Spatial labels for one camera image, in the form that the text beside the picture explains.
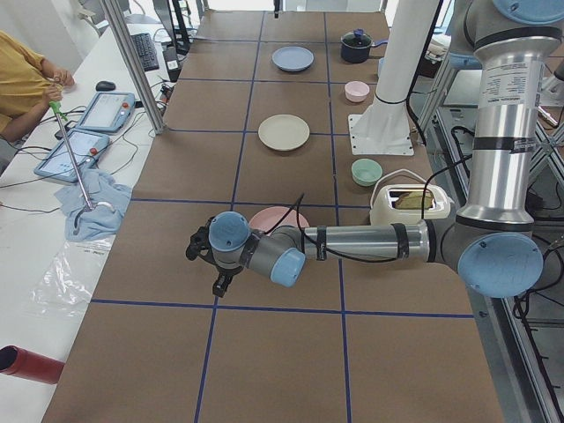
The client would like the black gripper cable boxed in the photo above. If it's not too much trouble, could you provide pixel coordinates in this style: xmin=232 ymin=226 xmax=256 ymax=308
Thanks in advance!
xmin=263 ymin=192 xmax=424 ymax=264

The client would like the blue teach pendant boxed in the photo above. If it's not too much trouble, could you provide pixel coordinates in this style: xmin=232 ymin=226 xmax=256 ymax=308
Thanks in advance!
xmin=77 ymin=92 xmax=136 ymax=134
xmin=33 ymin=128 xmax=111 ymax=185

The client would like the black keyboard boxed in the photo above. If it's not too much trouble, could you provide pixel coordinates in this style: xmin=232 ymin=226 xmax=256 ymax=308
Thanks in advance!
xmin=130 ymin=33 xmax=160 ymax=71

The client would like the green bowl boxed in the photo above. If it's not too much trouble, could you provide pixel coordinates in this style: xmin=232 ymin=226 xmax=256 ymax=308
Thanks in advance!
xmin=351 ymin=159 xmax=383 ymax=187

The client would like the red cylinder tube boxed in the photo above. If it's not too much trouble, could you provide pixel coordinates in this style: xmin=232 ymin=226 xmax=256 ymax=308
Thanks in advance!
xmin=1 ymin=345 xmax=64 ymax=384

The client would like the aluminium frame post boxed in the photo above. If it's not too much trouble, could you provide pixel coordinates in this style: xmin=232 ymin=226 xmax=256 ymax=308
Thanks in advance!
xmin=100 ymin=0 xmax=165 ymax=135

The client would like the green handled grabber stick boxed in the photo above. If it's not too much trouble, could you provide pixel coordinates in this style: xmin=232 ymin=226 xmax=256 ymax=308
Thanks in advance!
xmin=49 ymin=100 xmax=96 ymax=212

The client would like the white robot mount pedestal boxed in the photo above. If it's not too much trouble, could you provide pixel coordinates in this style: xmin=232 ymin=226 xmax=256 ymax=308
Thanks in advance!
xmin=349 ymin=0 xmax=442 ymax=156

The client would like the blue plate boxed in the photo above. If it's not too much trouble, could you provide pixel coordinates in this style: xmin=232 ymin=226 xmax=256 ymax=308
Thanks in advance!
xmin=271 ymin=46 xmax=315 ymax=72

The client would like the blue teach pendant near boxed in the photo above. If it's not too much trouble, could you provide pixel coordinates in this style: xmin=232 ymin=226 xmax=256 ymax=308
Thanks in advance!
xmin=33 ymin=128 xmax=111 ymax=185

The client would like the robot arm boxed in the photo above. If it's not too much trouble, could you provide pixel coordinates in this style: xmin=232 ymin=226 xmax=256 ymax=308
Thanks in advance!
xmin=186 ymin=1 xmax=563 ymax=298

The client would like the cream toaster with bread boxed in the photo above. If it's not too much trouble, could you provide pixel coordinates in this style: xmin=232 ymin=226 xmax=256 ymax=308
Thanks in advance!
xmin=369 ymin=169 xmax=452 ymax=226

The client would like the dark blue pot with lid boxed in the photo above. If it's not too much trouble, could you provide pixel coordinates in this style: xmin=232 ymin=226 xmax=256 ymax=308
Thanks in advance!
xmin=340 ymin=28 xmax=388 ymax=64

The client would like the light blue cloth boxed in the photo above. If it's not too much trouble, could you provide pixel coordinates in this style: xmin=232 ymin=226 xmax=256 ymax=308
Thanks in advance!
xmin=55 ymin=169 xmax=132 ymax=241

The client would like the light blue cup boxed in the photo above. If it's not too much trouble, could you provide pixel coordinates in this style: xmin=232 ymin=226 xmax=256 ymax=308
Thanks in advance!
xmin=377 ymin=57 xmax=385 ymax=78

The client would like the pink bowl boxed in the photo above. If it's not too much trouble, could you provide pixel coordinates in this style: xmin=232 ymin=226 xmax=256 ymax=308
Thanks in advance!
xmin=345 ymin=81 xmax=370 ymax=103

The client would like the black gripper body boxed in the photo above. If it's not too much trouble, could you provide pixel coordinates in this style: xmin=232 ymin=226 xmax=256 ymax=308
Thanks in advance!
xmin=185 ymin=217 xmax=243 ymax=278

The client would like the clear plastic bag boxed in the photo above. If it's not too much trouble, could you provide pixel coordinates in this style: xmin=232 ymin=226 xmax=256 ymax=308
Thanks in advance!
xmin=28 ymin=235 xmax=115 ymax=318

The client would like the cream white plate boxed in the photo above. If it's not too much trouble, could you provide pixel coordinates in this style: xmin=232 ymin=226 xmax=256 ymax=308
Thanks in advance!
xmin=258 ymin=115 xmax=310 ymax=152

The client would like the person in yellow shirt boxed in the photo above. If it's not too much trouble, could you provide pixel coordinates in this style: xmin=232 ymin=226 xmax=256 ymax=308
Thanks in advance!
xmin=1 ymin=32 xmax=75 ymax=143

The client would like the pink plate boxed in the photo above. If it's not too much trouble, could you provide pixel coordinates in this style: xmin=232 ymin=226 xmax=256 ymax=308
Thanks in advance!
xmin=249 ymin=206 xmax=309 ymax=232

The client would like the black computer mouse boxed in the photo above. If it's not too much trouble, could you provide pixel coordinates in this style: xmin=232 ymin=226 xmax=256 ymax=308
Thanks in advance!
xmin=95 ymin=80 xmax=116 ymax=92

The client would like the blue teach pendant far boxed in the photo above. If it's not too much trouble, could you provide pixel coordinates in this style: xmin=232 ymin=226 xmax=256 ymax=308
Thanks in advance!
xmin=77 ymin=92 xmax=136 ymax=134

